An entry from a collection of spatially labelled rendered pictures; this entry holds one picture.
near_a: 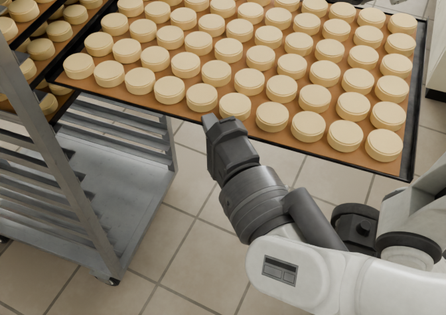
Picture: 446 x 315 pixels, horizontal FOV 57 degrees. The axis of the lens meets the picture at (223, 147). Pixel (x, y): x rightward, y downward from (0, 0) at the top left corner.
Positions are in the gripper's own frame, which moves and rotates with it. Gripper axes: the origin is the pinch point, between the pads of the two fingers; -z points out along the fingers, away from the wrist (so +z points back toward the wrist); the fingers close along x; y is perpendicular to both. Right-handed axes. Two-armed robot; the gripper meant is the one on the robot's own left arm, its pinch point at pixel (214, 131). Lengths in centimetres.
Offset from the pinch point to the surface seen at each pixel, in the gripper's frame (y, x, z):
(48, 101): 23.3, -12.4, -31.1
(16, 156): 36, -33, -38
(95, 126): 16, -69, -74
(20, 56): 23.9, 3.4, -25.8
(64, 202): 31, -51, -33
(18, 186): 42, -51, -44
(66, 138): 29, -86, -88
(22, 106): 26.7, -3.6, -21.8
